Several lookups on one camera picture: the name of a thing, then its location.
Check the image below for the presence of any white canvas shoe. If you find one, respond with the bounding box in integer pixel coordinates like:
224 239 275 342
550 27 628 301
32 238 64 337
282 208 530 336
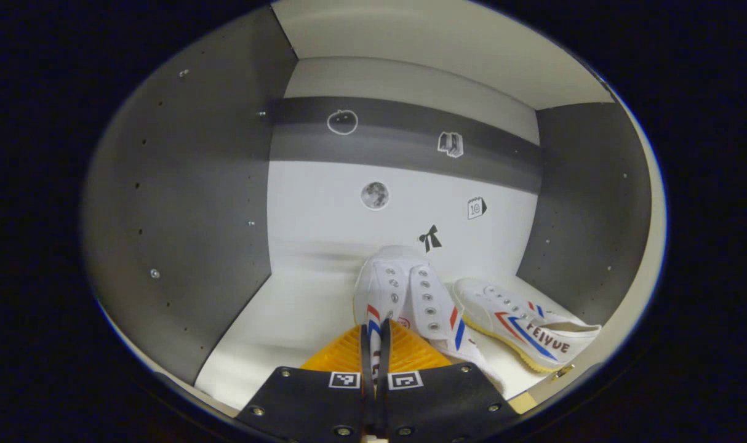
452 277 602 374
353 245 506 394

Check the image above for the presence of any grey shoe cabinet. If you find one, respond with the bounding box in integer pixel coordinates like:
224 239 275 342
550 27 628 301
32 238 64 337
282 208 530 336
81 0 668 425

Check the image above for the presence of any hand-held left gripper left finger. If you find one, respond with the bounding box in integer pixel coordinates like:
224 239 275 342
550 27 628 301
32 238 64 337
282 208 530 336
235 323 375 443

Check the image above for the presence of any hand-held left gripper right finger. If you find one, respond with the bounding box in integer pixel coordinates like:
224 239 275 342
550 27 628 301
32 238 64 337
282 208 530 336
377 319 522 443

